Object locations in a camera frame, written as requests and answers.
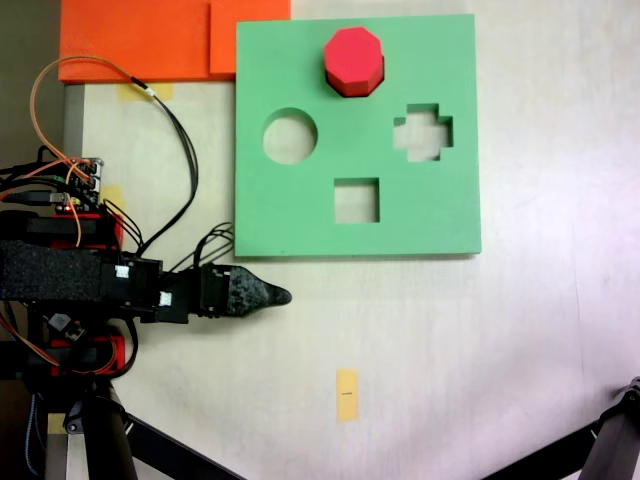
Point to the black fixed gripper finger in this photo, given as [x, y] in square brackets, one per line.
[250, 295]

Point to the red octagonal pillar block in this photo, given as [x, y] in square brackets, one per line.
[352, 55]

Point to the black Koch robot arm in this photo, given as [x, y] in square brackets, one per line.
[50, 270]

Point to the yellow tape piece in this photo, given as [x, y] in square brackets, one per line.
[114, 192]
[56, 425]

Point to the yellow tape label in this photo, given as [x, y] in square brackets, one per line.
[347, 400]

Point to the small module with code sticker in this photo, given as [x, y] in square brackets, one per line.
[60, 323]

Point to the red black table clamp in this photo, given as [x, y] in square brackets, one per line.
[70, 356]
[45, 227]

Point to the green circuit board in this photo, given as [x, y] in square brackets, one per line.
[85, 182]

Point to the black tripod leg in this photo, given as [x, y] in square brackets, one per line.
[112, 450]
[617, 440]

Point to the green shape sorter board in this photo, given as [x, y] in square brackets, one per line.
[430, 210]

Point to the yellow tape strip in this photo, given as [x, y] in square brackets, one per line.
[165, 91]

